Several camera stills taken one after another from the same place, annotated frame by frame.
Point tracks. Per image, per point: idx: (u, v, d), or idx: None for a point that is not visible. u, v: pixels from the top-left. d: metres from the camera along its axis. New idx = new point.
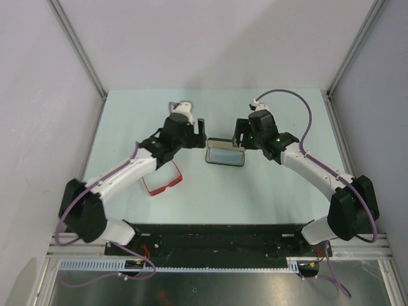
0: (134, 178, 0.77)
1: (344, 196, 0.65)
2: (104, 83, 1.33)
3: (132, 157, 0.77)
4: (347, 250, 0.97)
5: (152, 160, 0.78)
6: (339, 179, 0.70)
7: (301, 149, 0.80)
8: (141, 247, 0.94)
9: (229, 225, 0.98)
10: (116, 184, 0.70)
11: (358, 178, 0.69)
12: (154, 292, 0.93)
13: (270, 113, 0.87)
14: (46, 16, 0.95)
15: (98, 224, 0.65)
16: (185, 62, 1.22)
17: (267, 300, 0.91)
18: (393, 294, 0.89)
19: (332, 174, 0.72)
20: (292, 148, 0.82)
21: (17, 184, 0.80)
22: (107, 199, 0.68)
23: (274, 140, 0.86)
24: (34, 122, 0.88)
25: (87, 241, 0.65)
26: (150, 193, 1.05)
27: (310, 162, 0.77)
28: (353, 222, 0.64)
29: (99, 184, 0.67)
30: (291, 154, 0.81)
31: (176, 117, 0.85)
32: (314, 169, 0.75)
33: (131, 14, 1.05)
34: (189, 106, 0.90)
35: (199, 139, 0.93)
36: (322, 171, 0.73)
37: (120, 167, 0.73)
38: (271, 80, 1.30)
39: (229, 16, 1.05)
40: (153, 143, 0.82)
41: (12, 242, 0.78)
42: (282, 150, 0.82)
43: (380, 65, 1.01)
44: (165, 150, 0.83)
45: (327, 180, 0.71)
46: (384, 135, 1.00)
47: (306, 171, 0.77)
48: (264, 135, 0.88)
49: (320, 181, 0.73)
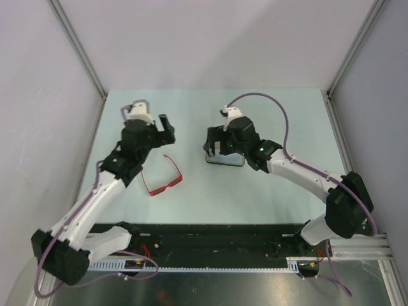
0: (105, 206, 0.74)
1: (338, 196, 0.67)
2: (104, 83, 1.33)
3: (95, 186, 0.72)
4: (347, 250, 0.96)
5: (117, 182, 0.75)
6: (329, 179, 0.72)
7: (287, 155, 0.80)
8: (141, 247, 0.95)
9: (229, 225, 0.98)
10: (84, 223, 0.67)
11: (347, 174, 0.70)
12: (154, 292, 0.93)
13: (252, 122, 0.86)
14: (46, 16, 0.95)
15: (80, 262, 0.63)
16: (185, 62, 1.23)
17: (267, 300, 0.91)
18: (393, 294, 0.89)
19: (322, 176, 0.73)
20: (278, 157, 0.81)
21: (17, 183, 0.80)
22: (80, 240, 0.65)
23: (257, 150, 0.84)
24: (34, 121, 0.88)
25: (74, 284, 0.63)
26: (150, 193, 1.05)
27: (299, 166, 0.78)
28: (353, 221, 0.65)
29: (65, 230, 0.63)
30: (277, 162, 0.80)
31: (131, 127, 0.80)
32: (303, 173, 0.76)
33: (131, 14, 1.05)
34: (143, 105, 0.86)
35: (165, 136, 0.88)
36: (312, 174, 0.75)
37: (84, 204, 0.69)
38: (271, 80, 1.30)
39: (229, 16, 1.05)
40: (115, 160, 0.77)
41: (12, 242, 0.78)
42: (268, 159, 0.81)
43: (380, 65, 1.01)
44: (129, 165, 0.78)
45: (319, 182, 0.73)
46: (384, 135, 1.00)
47: (295, 176, 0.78)
48: (245, 147, 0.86)
49: (312, 185, 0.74)
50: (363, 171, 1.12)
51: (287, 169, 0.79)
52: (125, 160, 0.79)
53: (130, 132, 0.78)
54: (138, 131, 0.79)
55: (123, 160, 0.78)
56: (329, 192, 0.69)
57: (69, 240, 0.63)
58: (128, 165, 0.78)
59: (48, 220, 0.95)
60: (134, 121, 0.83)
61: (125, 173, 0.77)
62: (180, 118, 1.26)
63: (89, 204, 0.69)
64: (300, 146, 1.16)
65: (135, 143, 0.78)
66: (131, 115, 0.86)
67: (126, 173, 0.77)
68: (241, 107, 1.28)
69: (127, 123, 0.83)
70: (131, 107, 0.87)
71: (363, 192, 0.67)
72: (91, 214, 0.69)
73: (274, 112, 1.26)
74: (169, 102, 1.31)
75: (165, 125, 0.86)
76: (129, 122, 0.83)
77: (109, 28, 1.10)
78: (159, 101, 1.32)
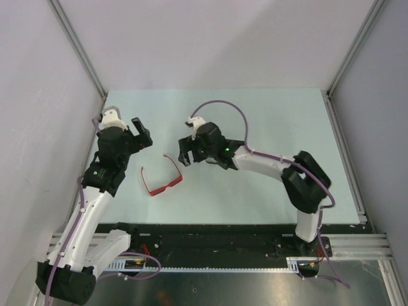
0: (97, 222, 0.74)
1: (292, 174, 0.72)
2: (104, 82, 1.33)
3: (82, 204, 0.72)
4: (347, 250, 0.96)
5: (103, 195, 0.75)
6: (283, 161, 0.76)
7: (246, 147, 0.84)
8: (141, 247, 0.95)
9: (229, 225, 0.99)
10: (80, 245, 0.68)
11: (298, 153, 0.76)
12: (154, 292, 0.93)
13: (217, 127, 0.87)
14: (46, 15, 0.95)
15: (87, 280, 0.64)
16: (185, 62, 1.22)
17: (267, 300, 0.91)
18: (393, 294, 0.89)
19: (276, 159, 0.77)
20: (239, 150, 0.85)
21: (17, 184, 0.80)
22: (80, 261, 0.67)
23: (224, 151, 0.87)
24: (34, 120, 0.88)
25: (87, 300, 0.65)
26: (150, 193, 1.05)
27: (257, 154, 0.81)
28: (310, 196, 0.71)
29: (62, 255, 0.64)
30: (240, 156, 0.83)
31: (105, 136, 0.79)
32: (261, 160, 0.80)
33: (131, 14, 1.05)
34: (113, 111, 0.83)
35: (141, 139, 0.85)
36: (268, 160, 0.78)
37: (75, 225, 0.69)
38: (271, 80, 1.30)
39: (229, 16, 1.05)
40: (95, 172, 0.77)
41: (12, 242, 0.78)
42: (233, 156, 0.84)
43: (380, 65, 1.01)
44: (111, 174, 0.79)
45: (274, 166, 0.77)
46: (384, 135, 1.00)
47: (255, 165, 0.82)
48: (212, 149, 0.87)
49: (270, 169, 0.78)
50: (363, 171, 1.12)
51: (250, 161, 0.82)
52: (107, 171, 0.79)
53: (105, 142, 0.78)
54: (113, 139, 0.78)
55: (104, 171, 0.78)
56: (282, 173, 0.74)
57: (69, 264, 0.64)
58: (109, 174, 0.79)
59: (48, 220, 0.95)
60: (108, 129, 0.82)
61: (109, 182, 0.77)
62: (180, 118, 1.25)
63: (80, 224, 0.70)
64: (300, 146, 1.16)
65: (112, 152, 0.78)
66: (103, 124, 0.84)
67: (110, 183, 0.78)
68: (241, 106, 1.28)
69: (101, 132, 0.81)
70: (102, 115, 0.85)
71: (312, 167, 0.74)
72: (85, 233, 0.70)
73: (274, 112, 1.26)
74: (169, 101, 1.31)
75: (139, 126, 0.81)
76: (102, 132, 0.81)
77: (109, 28, 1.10)
78: (159, 101, 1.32)
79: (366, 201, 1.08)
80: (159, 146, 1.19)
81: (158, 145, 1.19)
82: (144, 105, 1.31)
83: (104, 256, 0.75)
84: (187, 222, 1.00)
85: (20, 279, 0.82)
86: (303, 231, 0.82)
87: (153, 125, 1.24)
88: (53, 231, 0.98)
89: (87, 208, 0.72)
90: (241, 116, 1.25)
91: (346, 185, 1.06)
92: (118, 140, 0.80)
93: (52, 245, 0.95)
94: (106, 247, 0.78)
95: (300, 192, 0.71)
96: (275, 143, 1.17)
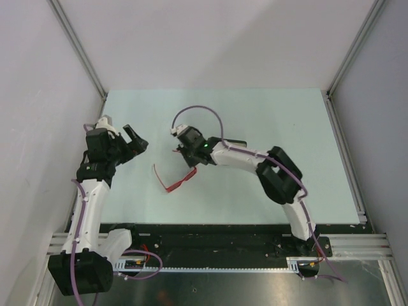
0: (101, 208, 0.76)
1: (265, 168, 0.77)
2: (104, 82, 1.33)
3: (83, 195, 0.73)
4: (347, 250, 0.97)
5: (101, 184, 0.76)
6: (258, 156, 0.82)
7: (224, 144, 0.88)
8: (141, 247, 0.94)
9: (229, 225, 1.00)
10: (92, 229, 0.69)
11: (271, 149, 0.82)
12: (154, 292, 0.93)
13: (192, 127, 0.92)
14: (46, 15, 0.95)
15: (106, 264, 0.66)
16: (185, 62, 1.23)
17: (267, 300, 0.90)
18: (393, 294, 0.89)
19: (252, 155, 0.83)
20: (216, 147, 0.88)
21: (18, 183, 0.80)
22: (95, 245, 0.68)
23: (203, 148, 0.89)
24: (34, 120, 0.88)
25: (108, 287, 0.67)
26: (167, 189, 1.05)
27: (236, 150, 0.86)
28: (284, 189, 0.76)
29: (78, 241, 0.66)
30: (218, 152, 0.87)
31: (92, 133, 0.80)
32: (240, 157, 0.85)
33: (131, 14, 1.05)
34: (104, 118, 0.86)
35: (134, 146, 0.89)
36: (246, 157, 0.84)
37: (83, 213, 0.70)
38: (271, 80, 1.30)
39: (229, 16, 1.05)
40: (88, 167, 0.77)
41: (11, 243, 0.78)
42: (210, 152, 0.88)
43: (380, 66, 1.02)
44: (105, 166, 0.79)
45: (250, 161, 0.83)
46: (384, 136, 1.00)
47: (234, 160, 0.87)
48: (193, 147, 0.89)
49: (248, 165, 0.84)
50: (363, 171, 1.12)
51: (227, 157, 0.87)
52: (100, 164, 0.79)
53: (94, 137, 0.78)
54: (102, 135, 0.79)
55: (97, 165, 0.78)
56: (257, 167, 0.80)
57: (87, 247, 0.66)
58: (103, 166, 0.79)
59: (48, 219, 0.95)
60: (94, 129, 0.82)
61: (104, 173, 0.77)
62: (181, 118, 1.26)
63: (87, 212, 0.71)
64: (300, 146, 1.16)
65: (102, 145, 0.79)
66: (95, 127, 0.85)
67: (106, 174, 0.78)
68: (241, 106, 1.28)
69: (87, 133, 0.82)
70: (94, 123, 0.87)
71: (285, 162, 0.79)
72: (94, 220, 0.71)
73: (274, 112, 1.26)
74: (169, 101, 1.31)
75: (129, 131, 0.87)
76: (89, 131, 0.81)
77: (109, 28, 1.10)
78: (159, 101, 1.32)
79: (366, 201, 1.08)
80: (159, 146, 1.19)
81: (157, 145, 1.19)
82: (145, 105, 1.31)
83: (112, 248, 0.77)
84: (187, 222, 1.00)
85: (21, 279, 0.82)
86: (298, 231, 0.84)
87: (153, 125, 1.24)
88: (53, 231, 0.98)
89: (88, 197, 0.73)
90: (241, 116, 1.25)
91: (347, 185, 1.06)
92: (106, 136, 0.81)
93: (52, 245, 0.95)
94: (111, 241, 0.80)
95: (273, 185, 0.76)
96: (275, 142, 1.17)
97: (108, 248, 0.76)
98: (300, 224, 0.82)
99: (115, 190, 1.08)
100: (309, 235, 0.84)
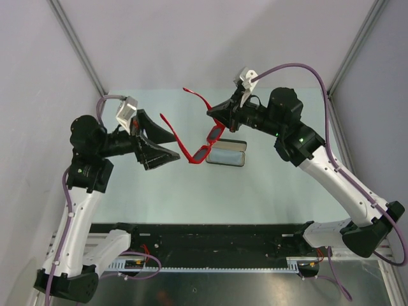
0: (89, 223, 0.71)
1: (378, 226, 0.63)
2: (104, 82, 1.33)
3: (70, 209, 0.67)
4: (347, 250, 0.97)
5: (91, 196, 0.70)
6: (375, 206, 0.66)
7: (331, 159, 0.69)
8: (141, 247, 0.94)
9: (229, 225, 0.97)
10: (74, 251, 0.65)
11: (393, 204, 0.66)
12: (155, 292, 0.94)
13: (302, 103, 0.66)
14: (46, 15, 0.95)
15: (87, 280, 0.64)
16: (185, 62, 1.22)
17: (267, 300, 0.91)
18: (393, 294, 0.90)
19: (368, 200, 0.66)
20: (319, 155, 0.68)
21: (18, 183, 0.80)
22: (76, 265, 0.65)
23: (296, 141, 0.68)
24: (34, 121, 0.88)
25: (90, 298, 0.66)
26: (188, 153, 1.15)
27: (343, 179, 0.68)
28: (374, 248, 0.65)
29: (57, 264, 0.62)
30: (319, 165, 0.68)
31: (78, 132, 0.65)
32: (348, 190, 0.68)
33: (131, 14, 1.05)
34: (124, 108, 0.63)
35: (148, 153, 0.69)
36: (356, 194, 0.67)
37: (66, 231, 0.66)
38: (272, 79, 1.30)
39: (229, 16, 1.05)
40: (80, 169, 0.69)
41: (11, 243, 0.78)
42: (310, 157, 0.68)
43: (380, 67, 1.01)
44: (96, 173, 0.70)
45: (363, 207, 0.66)
46: (386, 136, 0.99)
47: (333, 187, 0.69)
48: (283, 131, 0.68)
49: (352, 205, 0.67)
50: (363, 172, 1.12)
51: (327, 177, 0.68)
52: (93, 167, 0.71)
53: (80, 140, 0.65)
54: (90, 136, 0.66)
55: (89, 168, 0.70)
56: (373, 222, 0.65)
57: (66, 271, 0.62)
58: (97, 169, 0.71)
59: (48, 220, 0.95)
60: (79, 122, 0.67)
61: (97, 180, 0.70)
62: (181, 118, 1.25)
63: (72, 229, 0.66)
64: None
65: (90, 148, 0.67)
66: (116, 118, 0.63)
67: (97, 180, 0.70)
68: None
69: (71, 127, 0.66)
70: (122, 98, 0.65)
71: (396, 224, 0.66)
72: (78, 238, 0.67)
73: None
74: (169, 101, 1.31)
75: (145, 119, 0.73)
76: (74, 125, 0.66)
77: (109, 28, 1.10)
78: (159, 101, 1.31)
79: None
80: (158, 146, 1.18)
81: None
82: (143, 104, 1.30)
83: (105, 255, 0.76)
84: (187, 222, 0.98)
85: (21, 280, 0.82)
86: (315, 242, 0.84)
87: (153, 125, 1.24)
88: (53, 231, 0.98)
89: (75, 211, 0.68)
90: None
91: None
92: (97, 133, 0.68)
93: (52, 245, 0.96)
94: (104, 249, 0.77)
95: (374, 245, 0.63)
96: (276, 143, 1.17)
97: (99, 254, 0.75)
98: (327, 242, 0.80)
99: (115, 191, 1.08)
100: (317, 247, 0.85)
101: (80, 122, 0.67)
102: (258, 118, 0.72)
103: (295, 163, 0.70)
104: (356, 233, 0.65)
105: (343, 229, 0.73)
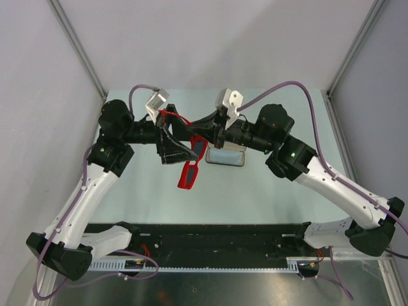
0: (99, 201, 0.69)
1: (386, 227, 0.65)
2: (104, 83, 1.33)
3: (84, 182, 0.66)
4: (347, 250, 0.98)
5: (106, 175, 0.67)
6: (378, 208, 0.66)
7: (327, 169, 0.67)
8: (141, 247, 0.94)
9: (229, 225, 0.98)
10: (77, 223, 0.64)
11: (394, 203, 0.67)
12: (155, 292, 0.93)
13: (292, 120, 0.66)
14: (46, 15, 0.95)
15: (81, 259, 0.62)
16: (185, 62, 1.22)
17: (267, 300, 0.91)
18: (393, 293, 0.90)
19: (371, 203, 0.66)
20: (313, 166, 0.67)
21: (18, 183, 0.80)
22: (76, 239, 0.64)
23: (287, 155, 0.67)
24: (34, 121, 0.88)
25: (79, 277, 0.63)
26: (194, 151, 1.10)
27: (342, 185, 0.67)
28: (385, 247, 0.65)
29: (57, 232, 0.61)
30: (317, 178, 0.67)
31: (108, 114, 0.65)
32: (349, 196, 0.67)
33: (131, 14, 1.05)
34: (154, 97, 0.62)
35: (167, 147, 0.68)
36: (359, 199, 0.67)
37: (75, 201, 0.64)
38: (272, 80, 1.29)
39: (229, 16, 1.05)
40: (102, 149, 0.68)
41: (12, 243, 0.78)
42: (305, 170, 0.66)
43: (380, 67, 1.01)
44: (116, 157, 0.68)
45: (367, 211, 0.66)
46: (386, 136, 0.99)
47: (335, 197, 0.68)
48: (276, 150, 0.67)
49: (357, 211, 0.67)
50: (363, 171, 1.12)
51: (328, 187, 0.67)
52: (115, 149, 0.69)
53: (107, 122, 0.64)
54: (117, 120, 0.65)
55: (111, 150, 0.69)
56: (380, 225, 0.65)
57: (64, 241, 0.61)
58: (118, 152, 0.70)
59: (48, 220, 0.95)
60: (110, 104, 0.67)
61: (115, 162, 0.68)
62: None
63: (81, 202, 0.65)
64: None
65: (115, 131, 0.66)
66: (146, 105, 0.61)
67: (116, 162, 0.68)
68: None
69: (102, 108, 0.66)
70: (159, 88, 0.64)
71: None
72: (85, 211, 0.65)
73: None
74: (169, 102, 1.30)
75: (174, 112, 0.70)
76: (105, 106, 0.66)
77: (110, 28, 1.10)
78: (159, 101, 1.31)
79: None
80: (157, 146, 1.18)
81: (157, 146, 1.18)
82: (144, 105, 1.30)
83: (103, 244, 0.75)
84: (187, 222, 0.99)
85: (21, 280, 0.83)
86: (315, 241, 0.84)
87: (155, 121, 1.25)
88: None
89: (88, 185, 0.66)
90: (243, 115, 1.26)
91: None
92: (125, 118, 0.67)
93: None
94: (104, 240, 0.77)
95: (382, 244, 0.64)
96: None
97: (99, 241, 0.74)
98: (329, 240, 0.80)
99: (115, 190, 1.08)
100: (317, 247, 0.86)
101: (113, 104, 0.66)
102: (246, 136, 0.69)
103: (291, 176, 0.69)
104: (362, 236, 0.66)
105: (348, 231, 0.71)
